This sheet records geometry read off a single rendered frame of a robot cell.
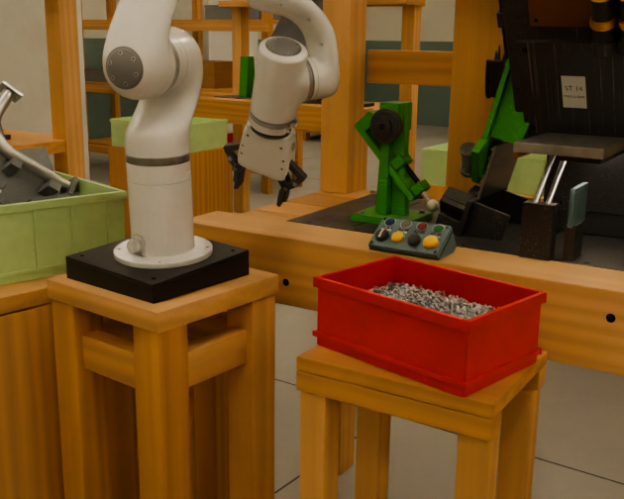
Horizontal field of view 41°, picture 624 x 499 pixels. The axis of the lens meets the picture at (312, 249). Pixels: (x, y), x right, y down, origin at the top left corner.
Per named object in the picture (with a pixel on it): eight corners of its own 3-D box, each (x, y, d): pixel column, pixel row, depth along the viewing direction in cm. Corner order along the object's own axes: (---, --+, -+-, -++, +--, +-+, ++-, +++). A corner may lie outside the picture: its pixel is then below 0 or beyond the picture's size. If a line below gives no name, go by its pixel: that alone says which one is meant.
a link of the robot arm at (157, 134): (113, 163, 155) (103, 29, 147) (159, 145, 171) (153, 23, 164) (172, 167, 151) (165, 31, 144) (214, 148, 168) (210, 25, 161)
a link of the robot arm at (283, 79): (288, 94, 156) (243, 100, 152) (299, 30, 147) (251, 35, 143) (308, 120, 151) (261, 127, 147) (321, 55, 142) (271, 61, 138)
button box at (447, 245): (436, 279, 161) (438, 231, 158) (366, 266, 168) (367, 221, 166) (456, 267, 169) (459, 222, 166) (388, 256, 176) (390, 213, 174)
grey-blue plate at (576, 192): (571, 262, 160) (577, 189, 157) (561, 260, 161) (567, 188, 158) (584, 251, 168) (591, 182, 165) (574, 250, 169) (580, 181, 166)
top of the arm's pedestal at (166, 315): (157, 335, 145) (156, 313, 144) (47, 298, 164) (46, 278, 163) (279, 293, 169) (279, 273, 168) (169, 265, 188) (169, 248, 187)
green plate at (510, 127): (510, 170, 172) (546, 69, 164) (474, 157, 175) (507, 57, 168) (529, 164, 181) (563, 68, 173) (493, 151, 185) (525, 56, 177)
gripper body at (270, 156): (305, 121, 154) (295, 168, 162) (255, 101, 156) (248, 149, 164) (288, 141, 149) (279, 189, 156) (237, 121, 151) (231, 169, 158)
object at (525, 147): (602, 166, 145) (604, 149, 144) (512, 158, 153) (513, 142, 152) (648, 144, 177) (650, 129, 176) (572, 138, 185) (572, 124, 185)
